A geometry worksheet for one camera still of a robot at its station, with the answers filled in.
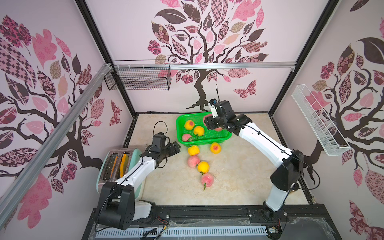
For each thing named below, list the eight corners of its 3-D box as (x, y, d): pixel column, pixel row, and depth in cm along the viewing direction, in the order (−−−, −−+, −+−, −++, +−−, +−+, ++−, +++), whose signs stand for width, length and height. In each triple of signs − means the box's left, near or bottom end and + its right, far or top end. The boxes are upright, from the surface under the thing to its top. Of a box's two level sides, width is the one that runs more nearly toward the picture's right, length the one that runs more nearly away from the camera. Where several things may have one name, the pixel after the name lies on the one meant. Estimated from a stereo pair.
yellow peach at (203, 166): (195, 168, 91) (195, 164, 88) (202, 162, 94) (202, 158, 90) (203, 175, 88) (204, 172, 85) (210, 169, 91) (210, 165, 87)
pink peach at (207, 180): (201, 190, 84) (201, 186, 79) (201, 177, 89) (201, 173, 84) (213, 190, 84) (214, 186, 79) (212, 177, 89) (213, 173, 84)
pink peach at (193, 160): (192, 170, 91) (192, 166, 86) (186, 163, 94) (185, 159, 90) (201, 164, 93) (201, 159, 89) (194, 157, 97) (194, 152, 92)
